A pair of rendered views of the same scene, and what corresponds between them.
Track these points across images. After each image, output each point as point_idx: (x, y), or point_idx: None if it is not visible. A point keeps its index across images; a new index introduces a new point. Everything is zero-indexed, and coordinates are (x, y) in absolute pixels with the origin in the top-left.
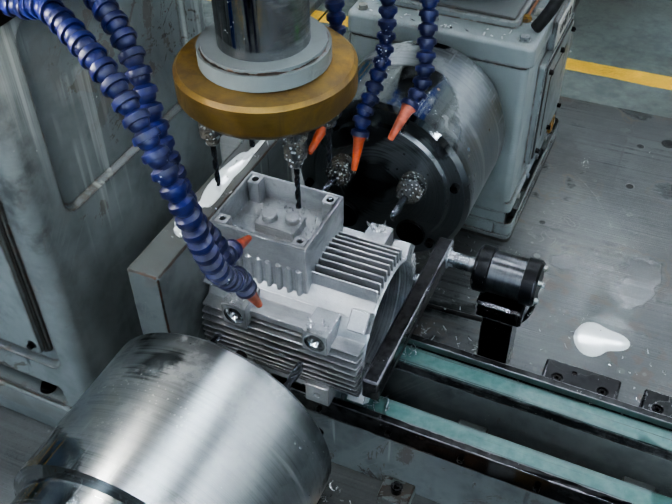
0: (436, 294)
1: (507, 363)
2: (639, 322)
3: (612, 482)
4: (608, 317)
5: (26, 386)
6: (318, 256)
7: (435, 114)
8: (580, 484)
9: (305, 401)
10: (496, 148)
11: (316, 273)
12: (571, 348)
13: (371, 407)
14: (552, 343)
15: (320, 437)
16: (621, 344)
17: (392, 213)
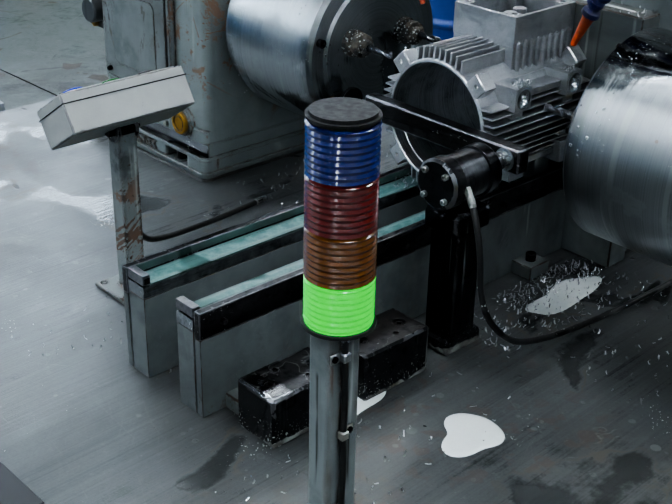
0: (604, 350)
1: (437, 303)
2: (482, 481)
3: (236, 248)
4: (504, 459)
5: None
6: (470, 32)
7: (630, 58)
8: (249, 235)
9: None
10: (658, 182)
11: (457, 36)
12: (467, 410)
13: (401, 181)
14: (483, 399)
15: (308, 30)
16: (451, 446)
17: (548, 103)
